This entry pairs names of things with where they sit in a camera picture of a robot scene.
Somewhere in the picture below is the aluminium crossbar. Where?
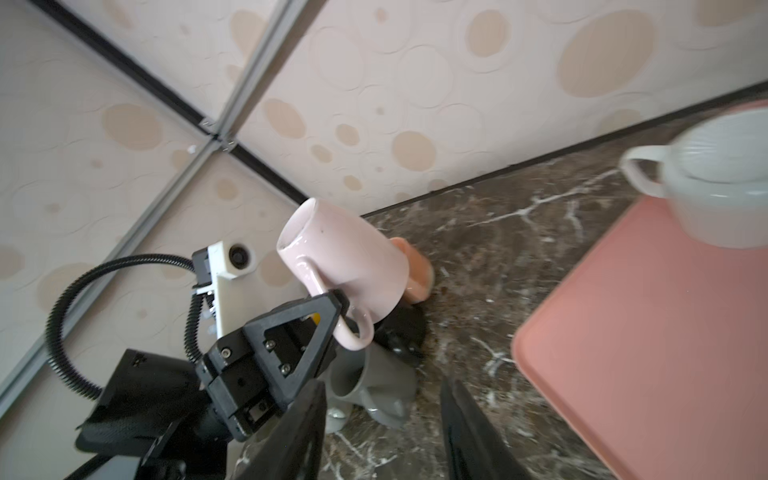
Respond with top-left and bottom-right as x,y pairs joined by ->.
1,137 -> 223,418
206,0 -> 326,152

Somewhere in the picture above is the back aluminium crossbar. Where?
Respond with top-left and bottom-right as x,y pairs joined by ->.
206,0 -> 326,152

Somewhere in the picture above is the cream and pink mug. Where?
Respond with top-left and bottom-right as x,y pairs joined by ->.
390,237 -> 435,304

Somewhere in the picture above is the white mug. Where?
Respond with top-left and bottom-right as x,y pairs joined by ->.
619,101 -> 767,249

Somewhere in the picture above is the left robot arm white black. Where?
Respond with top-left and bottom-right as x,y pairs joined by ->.
45,251 -> 350,479

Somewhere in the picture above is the grey mug handle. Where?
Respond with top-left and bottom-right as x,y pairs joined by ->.
324,343 -> 417,429

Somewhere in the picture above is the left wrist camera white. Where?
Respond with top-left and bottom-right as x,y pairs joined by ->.
192,240 -> 260,339

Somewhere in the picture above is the black mug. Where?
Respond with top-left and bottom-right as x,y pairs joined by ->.
374,299 -> 427,367

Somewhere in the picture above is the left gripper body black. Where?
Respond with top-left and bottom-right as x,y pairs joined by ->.
196,327 -> 291,442

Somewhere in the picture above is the pink plastic tray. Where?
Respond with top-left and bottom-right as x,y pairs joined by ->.
512,190 -> 767,479

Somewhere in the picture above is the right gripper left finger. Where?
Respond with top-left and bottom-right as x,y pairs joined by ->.
234,379 -> 327,479

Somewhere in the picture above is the pale pink mug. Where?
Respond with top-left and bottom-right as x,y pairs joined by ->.
276,198 -> 409,351

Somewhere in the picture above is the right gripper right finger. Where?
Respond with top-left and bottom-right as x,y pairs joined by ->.
440,376 -> 531,480

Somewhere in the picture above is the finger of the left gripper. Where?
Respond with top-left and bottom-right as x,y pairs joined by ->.
243,289 -> 350,404

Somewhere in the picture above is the left aluminium crossbar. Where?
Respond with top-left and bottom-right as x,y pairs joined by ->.
1,137 -> 223,418

